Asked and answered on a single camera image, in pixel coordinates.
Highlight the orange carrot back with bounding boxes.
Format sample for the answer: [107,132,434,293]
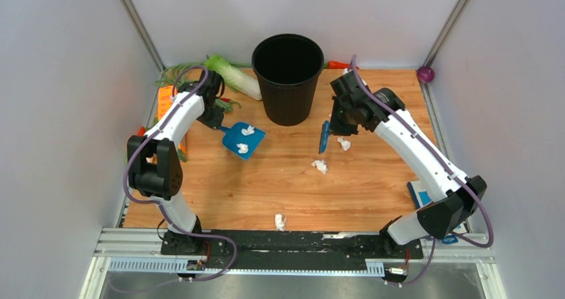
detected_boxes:
[323,61,352,70]

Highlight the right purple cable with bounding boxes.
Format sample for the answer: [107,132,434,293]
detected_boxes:
[348,54,494,288]

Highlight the blue plastic dustpan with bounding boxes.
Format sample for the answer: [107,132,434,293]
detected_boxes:
[220,122,266,160]

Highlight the black plastic trash bin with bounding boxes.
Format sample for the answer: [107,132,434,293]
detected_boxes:
[251,33,324,127]

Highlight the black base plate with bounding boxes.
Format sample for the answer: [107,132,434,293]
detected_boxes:
[160,230,424,270]

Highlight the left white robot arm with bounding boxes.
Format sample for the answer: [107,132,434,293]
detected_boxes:
[123,69,225,256]

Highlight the green long beans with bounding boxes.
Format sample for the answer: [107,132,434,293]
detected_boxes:
[155,62,242,113]

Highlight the blue hand brush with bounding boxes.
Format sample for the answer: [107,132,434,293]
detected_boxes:
[318,121,330,154]

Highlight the orange carrot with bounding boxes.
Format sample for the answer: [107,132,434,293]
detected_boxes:
[137,127,146,137]
[323,61,352,70]

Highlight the paper scrap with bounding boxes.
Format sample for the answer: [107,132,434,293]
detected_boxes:
[241,125,255,137]
[236,143,249,154]
[337,137,351,151]
[311,160,328,174]

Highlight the orange carrot left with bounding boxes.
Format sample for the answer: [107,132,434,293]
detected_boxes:
[137,127,146,137]

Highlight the orange box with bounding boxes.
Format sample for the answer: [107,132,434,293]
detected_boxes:
[156,85,174,121]

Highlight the crumpled paper scrap table edge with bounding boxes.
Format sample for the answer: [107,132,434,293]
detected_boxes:
[274,214,286,232]

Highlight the purple onion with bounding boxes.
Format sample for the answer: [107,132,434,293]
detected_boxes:
[416,66,435,83]

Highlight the napa cabbage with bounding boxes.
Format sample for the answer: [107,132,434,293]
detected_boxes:
[203,55,263,101]

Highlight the blue product box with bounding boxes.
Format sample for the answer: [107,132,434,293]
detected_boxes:
[406,180,458,244]

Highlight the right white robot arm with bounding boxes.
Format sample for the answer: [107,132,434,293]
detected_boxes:
[329,70,487,258]

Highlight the purple cable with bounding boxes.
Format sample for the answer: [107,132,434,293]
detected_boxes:
[348,54,494,288]
[108,65,238,294]

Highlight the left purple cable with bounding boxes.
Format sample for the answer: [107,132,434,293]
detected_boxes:
[108,65,238,294]

